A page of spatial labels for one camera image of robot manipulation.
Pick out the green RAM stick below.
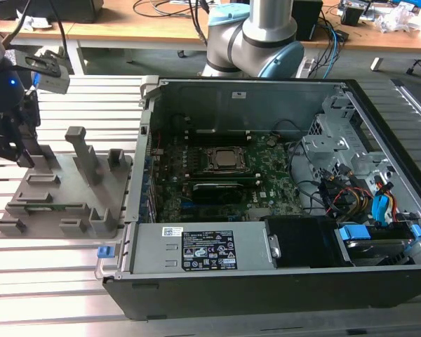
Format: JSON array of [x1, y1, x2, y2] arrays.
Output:
[[24, 202, 85, 213]]

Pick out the grey parts rack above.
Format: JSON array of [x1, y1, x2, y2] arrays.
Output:
[[0, 126, 134, 240]]

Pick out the crumpled white paper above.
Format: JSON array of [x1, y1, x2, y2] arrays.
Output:
[[15, 10, 53, 31]]

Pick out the black printer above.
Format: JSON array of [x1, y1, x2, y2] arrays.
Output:
[[0, 0, 105, 24]]

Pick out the wooden desk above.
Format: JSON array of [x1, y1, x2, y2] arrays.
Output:
[[0, 0, 421, 77]]

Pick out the grey power supply with label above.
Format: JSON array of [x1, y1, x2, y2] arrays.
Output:
[[129, 223, 280, 275]]

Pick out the black graphics card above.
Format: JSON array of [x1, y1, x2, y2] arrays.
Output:
[[191, 180, 245, 204]]

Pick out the silver CPU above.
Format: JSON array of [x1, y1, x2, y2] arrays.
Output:
[[212, 149, 245, 168]]

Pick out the metal CPU socket cover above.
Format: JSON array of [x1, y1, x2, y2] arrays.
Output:
[[199, 145, 252, 173]]

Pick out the green motherboard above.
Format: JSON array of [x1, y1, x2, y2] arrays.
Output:
[[150, 133, 306, 224]]

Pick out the black open PC case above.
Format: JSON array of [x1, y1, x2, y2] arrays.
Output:
[[94, 75, 421, 322]]

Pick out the grey metal drive cage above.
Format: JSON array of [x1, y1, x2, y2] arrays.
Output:
[[300, 94, 390, 183]]

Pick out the tall black box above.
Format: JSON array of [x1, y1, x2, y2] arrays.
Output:
[[294, 0, 323, 41]]

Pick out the small black box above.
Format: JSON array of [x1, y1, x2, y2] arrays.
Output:
[[340, 5, 364, 25]]

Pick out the hard disk in blue carrier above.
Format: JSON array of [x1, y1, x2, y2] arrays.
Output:
[[335, 224, 421, 267]]

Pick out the crumpled clear plastic bags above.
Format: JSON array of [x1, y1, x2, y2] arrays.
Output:
[[373, 3, 421, 34]]

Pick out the black camera cable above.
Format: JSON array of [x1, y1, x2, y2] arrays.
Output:
[[48, 0, 73, 71]]

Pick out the grey case release handle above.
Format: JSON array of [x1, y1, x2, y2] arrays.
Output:
[[140, 75, 161, 106]]

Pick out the blue hanging cable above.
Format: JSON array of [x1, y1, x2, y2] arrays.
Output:
[[324, 26, 342, 80]]

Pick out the red yellow black wire bundle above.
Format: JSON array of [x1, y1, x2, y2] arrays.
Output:
[[321, 175, 373, 218]]

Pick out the blue flat data wire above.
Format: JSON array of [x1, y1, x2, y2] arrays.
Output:
[[370, 177, 396, 225]]

